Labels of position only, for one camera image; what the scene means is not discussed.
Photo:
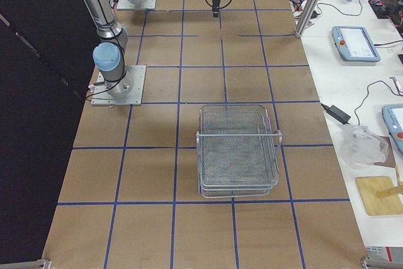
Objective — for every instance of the red electronics board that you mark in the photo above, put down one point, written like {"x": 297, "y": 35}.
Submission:
{"x": 297, "y": 5}

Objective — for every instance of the blue teach pendant upper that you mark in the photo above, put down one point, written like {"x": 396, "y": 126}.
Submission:
{"x": 354, "y": 44}

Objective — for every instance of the blue teach pendant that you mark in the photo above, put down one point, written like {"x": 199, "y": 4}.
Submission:
{"x": 392, "y": 116}
{"x": 354, "y": 44}

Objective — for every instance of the black power adapter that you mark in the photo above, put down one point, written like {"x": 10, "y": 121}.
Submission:
{"x": 338, "y": 114}

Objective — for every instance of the clear plastic bag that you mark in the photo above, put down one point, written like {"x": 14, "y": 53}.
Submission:
{"x": 360, "y": 146}

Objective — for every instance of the blue teach pendant lower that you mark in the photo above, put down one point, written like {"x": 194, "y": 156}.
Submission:
{"x": 392, "y": 116}

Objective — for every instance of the wooden cutting board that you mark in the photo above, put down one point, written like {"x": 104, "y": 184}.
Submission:
{"x": 379, "y": 195}

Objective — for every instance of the silver wire mesh shelf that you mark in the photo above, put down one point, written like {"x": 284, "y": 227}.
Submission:
{"x": 236, "y": 151}

